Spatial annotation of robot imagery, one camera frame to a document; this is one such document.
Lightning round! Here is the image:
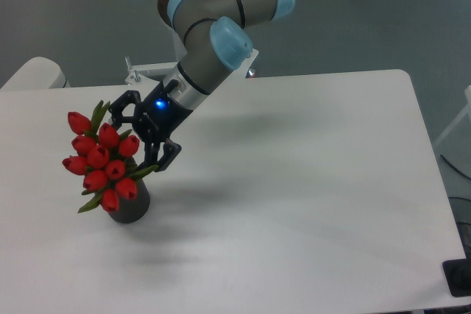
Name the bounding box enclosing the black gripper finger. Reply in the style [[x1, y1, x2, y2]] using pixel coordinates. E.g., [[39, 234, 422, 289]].
[[137, 137, 182, 172], [108, 90, 144, 129]]

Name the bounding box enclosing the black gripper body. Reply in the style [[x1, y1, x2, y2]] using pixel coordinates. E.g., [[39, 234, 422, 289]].
[[130, 79, 192, 142]]

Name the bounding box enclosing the red tulip bouquet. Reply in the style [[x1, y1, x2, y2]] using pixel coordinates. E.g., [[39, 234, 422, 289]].
[[62, 101, 157, 215]]

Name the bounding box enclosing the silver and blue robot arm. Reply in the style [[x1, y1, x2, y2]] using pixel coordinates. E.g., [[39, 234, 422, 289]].
[[110, 0, 296, 171]]

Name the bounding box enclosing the dark grey ribbed vase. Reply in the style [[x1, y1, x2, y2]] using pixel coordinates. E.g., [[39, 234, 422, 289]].
[[109, 179, 150, 224]]

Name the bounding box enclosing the white chair back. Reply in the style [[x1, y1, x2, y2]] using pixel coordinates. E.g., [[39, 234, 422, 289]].
[[1, 57, 71, 92]]

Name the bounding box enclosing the white furniture leg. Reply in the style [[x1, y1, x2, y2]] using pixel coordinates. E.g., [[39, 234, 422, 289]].
[[433, 86, 470, 148]]

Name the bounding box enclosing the black device at table edge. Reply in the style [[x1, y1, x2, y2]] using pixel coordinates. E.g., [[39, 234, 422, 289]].
[[442, 259, 470, 298]]

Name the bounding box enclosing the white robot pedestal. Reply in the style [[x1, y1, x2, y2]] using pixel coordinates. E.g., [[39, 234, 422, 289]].
[[124, 32, 259, 85]]

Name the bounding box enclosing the black floor cable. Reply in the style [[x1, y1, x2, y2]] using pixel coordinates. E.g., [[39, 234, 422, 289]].
[[439, 154, 471, 179]]

